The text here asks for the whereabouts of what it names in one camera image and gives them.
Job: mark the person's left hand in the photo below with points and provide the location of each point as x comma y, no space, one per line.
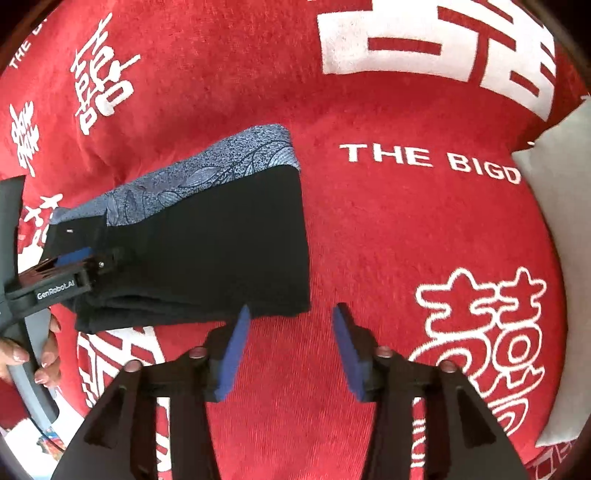
50,364

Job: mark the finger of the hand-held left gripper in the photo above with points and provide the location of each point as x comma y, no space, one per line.
74,257
107,264

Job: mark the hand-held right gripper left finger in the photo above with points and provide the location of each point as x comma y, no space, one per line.
235,350

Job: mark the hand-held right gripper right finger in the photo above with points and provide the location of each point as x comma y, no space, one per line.
348,350

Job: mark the red printed blanket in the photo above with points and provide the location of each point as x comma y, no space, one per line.
392,230

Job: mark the pale grey pillow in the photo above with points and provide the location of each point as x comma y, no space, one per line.
563,230

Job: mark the black pants with blue trim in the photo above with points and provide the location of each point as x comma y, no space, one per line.
207,240

